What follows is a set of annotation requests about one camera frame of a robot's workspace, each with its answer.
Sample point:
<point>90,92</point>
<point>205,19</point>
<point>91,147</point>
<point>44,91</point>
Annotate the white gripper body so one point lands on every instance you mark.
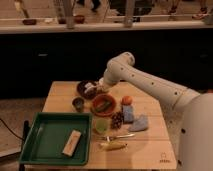
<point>98,87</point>

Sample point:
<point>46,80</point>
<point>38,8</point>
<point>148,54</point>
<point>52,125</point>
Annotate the wooden brush block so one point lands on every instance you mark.
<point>71,143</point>

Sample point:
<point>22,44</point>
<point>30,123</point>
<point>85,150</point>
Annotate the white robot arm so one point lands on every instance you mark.
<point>196,136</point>

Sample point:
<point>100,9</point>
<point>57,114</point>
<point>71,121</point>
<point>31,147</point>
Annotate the dark purple bowl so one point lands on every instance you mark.
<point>81,89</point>

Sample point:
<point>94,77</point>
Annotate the orange bowl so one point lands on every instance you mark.
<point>98,100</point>

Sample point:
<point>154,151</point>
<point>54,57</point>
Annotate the green vegetable in bowl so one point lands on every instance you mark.
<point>102,107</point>

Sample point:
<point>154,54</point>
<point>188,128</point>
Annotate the small dark cup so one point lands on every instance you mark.
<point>78,104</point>

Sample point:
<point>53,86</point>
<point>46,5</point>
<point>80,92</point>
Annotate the orange fruit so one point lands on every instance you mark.
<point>126,100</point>

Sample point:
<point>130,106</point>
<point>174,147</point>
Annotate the bunch of dark grapes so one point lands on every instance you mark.
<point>117,120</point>

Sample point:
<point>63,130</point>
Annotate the green cup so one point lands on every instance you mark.
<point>101,126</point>

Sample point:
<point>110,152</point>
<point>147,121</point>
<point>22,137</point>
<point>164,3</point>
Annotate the metal fork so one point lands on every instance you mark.
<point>110,138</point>

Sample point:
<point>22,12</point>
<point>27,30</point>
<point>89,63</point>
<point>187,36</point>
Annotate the blue grey cloth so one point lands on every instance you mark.
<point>139,124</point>

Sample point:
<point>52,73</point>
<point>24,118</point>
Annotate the green plastic tray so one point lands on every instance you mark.
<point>48,136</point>

